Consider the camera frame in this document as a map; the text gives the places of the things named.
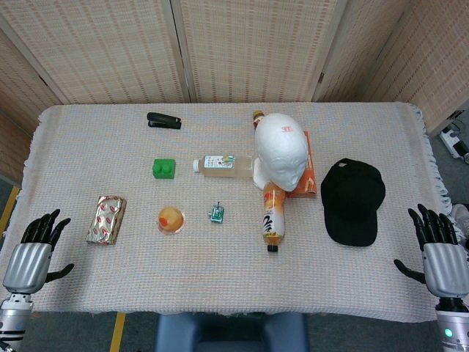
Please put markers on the white power strip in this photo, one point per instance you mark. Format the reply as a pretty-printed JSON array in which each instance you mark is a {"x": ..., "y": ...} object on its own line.
[{"x": 452, "y": 141}]

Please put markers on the orange fruit jelly cup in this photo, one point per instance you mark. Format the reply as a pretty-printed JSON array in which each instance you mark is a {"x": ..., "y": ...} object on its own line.
[{"x": 170, "y": 219}]

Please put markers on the black stapler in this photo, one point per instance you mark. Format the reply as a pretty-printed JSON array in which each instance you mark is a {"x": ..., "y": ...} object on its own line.
[{"x": 163, "y": 121}]

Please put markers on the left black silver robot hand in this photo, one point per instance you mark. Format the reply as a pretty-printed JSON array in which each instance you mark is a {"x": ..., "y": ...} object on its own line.
[{"x": 27, "y": 262}]

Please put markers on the brown bottle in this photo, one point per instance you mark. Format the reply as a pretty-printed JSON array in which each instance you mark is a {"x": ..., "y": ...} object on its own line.
[{"x": 257, "y": 118}]

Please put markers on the clear tea bottle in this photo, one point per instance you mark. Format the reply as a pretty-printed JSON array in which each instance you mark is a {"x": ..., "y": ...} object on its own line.
[{"x": 223, "y": 166}]

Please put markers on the green toy building block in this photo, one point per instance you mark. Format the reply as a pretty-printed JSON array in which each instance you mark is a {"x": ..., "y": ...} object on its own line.
[{"x": 164, "y": 169}]

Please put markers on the small green metal gadget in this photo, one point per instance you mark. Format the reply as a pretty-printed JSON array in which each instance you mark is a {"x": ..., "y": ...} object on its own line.
[{"x": 217, "y": 213}]

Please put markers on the woven folding screen panel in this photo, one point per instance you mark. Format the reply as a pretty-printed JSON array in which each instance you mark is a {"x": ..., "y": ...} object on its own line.
[
  {"x": 366, "y": 51},
  {"x": 256, "y": 47},
  {"x": 22, "y": 95},
  {"x": 443, "y": 62},
  {"x": 102, "y": 51}
]

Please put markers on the white foam mannequin head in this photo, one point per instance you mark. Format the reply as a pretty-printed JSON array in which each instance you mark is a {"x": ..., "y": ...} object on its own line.
[{"x": 280, "y": 146}]

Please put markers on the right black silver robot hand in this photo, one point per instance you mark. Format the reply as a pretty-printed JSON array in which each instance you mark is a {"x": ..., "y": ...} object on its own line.
[{"x": 445, "y": 267}]

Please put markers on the orange cardboard box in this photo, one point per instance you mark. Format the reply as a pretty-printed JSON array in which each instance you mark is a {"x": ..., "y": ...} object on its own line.
[{"x": 309, "y": 179}]

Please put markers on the blue padded robot base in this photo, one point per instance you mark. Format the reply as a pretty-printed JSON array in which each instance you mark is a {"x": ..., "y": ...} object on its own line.
[{"x": 231, "y": 335}]

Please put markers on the orange juice bottle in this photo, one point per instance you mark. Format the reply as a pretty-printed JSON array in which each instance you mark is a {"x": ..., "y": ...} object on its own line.
[{"x": 273, "y": 216}]

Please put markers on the silver foil snack packet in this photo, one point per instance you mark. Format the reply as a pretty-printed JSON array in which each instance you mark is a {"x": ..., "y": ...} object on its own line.
[{"x": 106, "y": 220}]

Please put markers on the white woven tablecloth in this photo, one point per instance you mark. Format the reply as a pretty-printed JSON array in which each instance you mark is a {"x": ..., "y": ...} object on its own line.
[{"x": 227, "y": 275}]

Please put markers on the black baseball cap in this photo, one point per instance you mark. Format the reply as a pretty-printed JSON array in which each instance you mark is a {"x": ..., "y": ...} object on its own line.
[{"x": 353, "y": 199}]

